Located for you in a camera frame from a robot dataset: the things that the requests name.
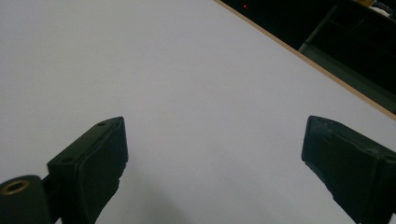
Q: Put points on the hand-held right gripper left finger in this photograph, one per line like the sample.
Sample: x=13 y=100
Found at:
x=93 y=174

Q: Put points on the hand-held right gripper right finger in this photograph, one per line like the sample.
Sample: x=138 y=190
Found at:
x=351 y=165

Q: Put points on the white metal stand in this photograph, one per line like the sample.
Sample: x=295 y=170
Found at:
x=342 y=74

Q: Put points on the wooden table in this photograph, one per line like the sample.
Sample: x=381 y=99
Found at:
x=311 y=61

